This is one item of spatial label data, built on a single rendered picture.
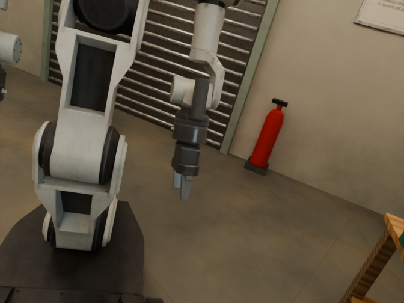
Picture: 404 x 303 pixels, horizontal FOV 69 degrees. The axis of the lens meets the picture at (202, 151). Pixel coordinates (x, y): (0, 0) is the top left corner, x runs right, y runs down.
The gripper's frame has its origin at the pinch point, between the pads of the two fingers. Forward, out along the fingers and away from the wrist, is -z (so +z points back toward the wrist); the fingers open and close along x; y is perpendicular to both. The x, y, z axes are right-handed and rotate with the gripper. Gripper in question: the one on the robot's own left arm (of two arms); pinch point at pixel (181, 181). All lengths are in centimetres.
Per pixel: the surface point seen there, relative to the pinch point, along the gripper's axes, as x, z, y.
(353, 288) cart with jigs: -11, -37, 76
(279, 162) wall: -147, -10, 116
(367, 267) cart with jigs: -7, -27, 76
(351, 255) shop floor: -57, -47, 120
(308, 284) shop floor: -36, -52, 77
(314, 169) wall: -131, -10, 140
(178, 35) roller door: -182, 81, 20
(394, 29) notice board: -93, 96, 149
